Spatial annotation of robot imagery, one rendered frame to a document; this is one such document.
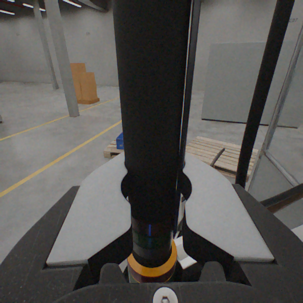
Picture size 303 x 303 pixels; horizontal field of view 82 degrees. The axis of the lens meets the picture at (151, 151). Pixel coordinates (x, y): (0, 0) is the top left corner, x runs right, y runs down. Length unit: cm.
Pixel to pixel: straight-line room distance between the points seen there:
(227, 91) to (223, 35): 697
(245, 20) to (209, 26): 178
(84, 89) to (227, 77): 557
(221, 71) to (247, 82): 75
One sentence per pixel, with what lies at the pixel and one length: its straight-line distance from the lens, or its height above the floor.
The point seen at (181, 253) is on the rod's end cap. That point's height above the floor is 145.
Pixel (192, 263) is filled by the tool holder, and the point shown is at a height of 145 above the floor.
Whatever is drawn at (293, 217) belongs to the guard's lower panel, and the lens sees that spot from 133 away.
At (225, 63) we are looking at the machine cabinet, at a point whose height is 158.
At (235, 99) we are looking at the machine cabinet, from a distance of 560.
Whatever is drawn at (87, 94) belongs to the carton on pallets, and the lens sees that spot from 821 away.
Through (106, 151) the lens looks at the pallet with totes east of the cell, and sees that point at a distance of 333.
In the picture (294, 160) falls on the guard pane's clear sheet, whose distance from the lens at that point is 134.
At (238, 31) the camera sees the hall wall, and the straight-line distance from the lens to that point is 1225.
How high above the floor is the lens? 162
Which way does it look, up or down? 27 degrees down
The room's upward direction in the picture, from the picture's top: straight up
